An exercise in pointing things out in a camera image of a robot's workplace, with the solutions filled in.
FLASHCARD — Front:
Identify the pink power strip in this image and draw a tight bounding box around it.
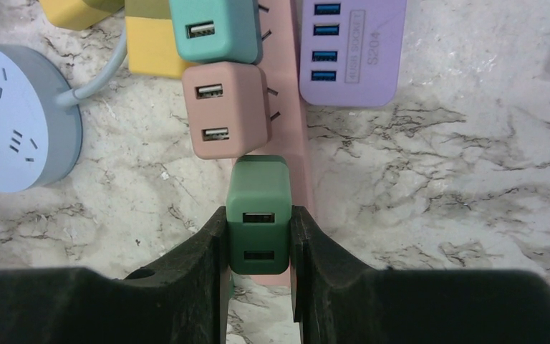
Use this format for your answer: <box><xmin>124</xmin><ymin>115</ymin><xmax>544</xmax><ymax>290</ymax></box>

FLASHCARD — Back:
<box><xmin>251</xmin><ymin>0</ymin><xmax>316</xmax><ymax>287</ymax></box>

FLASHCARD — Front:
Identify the pink charger adapter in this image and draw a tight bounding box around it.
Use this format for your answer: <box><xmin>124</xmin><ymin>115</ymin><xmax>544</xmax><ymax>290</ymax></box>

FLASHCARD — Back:
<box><xmin>182</xmin><ymin>62</ymin><xmax>274</xmax><ymax>160</ymax></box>

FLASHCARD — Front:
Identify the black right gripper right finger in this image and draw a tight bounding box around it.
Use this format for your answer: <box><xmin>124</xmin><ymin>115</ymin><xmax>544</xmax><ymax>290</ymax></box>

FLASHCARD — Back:
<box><xmin>290</xmin><ymin>206</ymin><xmax>550</xmax><ymax>343</ymax></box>

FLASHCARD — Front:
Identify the blue round power socket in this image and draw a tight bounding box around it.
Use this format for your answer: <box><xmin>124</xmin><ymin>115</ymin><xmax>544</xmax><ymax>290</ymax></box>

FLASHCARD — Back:
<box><xmin>0</xmin><ymin>44</ymin><xmax>82</xmax><ymax>193</ymax></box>

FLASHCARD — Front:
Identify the purple power strip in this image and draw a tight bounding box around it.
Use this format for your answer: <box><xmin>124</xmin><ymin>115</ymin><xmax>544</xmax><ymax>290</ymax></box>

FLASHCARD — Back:
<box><xmin>299</xmin><ymin>0</ymin><xmax>407</xmax><ymax>108</ymax></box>

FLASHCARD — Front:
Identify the green charger adapter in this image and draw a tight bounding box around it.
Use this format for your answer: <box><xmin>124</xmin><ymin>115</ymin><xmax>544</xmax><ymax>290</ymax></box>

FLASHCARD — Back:
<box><xmin>226</xmin><ymin>155</ymin><xmax>292</xmax><ymax>275</ymax></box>

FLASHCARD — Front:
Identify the yellow olive charger left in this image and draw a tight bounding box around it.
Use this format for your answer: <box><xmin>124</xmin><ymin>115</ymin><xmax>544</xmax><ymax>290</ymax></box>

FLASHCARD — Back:
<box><xmin>39</xmin><ymin>0</ymin><xmax>125</xmax><ymax>31</ymax></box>

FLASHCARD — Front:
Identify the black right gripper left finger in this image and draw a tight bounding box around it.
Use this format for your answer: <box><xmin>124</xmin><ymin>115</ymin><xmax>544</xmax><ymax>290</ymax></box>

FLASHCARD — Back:
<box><xmin>0</xmin><ymin>208</ymin><xmax>230</xmax><ymax>343</ymax></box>

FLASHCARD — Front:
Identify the yellow olive charger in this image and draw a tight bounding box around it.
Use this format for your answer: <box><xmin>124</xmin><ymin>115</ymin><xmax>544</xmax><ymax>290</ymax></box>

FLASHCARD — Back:
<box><xmin>39</xmin><ymin>0</ymin><xmax>125</xmax><ymax>31</ymax></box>
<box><xmin>125</xmin><ymin>0</ymin><xmax>194</xmax><ymax>79</ymax></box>

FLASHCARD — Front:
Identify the yellow olive charger right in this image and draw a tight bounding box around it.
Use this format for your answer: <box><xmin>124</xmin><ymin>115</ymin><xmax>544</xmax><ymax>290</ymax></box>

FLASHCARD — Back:
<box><xmin>125</xmin><ymin>0</ymin><xmax>194</xmax><ymax>79</ymax></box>

